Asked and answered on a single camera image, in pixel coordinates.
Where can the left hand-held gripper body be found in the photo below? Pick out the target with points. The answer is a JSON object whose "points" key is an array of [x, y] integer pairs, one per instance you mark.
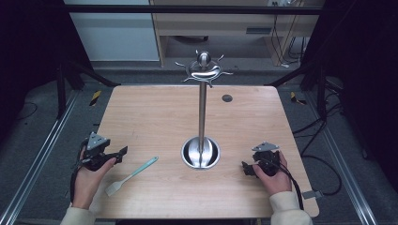
{"points": [[96, 142]]}

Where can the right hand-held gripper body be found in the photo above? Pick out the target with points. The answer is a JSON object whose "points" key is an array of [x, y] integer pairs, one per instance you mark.
{"points": [[267, 157]]}

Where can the person's right hand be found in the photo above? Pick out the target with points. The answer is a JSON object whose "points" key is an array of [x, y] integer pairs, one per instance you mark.
{"points": [[277, 182]]}

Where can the person's left hand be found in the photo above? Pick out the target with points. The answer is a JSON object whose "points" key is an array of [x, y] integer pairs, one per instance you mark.
{"points": [[86, 184]]}

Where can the light teal silicone spatula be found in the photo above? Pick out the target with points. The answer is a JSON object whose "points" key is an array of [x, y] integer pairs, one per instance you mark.
{"points": [[131, 176]]}

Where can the yellow black tape marker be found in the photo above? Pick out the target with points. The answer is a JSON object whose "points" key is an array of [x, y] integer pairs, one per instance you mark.
{"points": [[295, 98], [95, 97]]}

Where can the metal utensil hanging rack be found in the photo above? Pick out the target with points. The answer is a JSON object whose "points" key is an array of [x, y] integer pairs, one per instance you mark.
{"points": [[202, 118]]}

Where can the round grey table grommet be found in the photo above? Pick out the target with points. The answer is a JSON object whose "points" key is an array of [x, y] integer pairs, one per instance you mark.
{"points": [[227, 98]]}

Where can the white cabinet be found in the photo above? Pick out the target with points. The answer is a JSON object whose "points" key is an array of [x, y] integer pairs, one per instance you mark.
{"points": [[115, 34]]}

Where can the wooden desk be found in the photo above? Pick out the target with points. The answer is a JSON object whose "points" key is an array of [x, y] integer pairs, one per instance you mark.
{"points": [[216, 25]]}

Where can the metal floor rail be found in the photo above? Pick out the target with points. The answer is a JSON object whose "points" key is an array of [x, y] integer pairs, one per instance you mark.
{"points": [[342, 165], [37, 159]]}

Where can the black metal frame stand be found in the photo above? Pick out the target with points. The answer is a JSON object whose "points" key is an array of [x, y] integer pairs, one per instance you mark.
{"points": [[67, 81], [313, 78]]}

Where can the black horizontal frame bar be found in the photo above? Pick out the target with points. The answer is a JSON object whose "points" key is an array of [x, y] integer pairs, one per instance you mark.
{"points": [[187, 10]]}

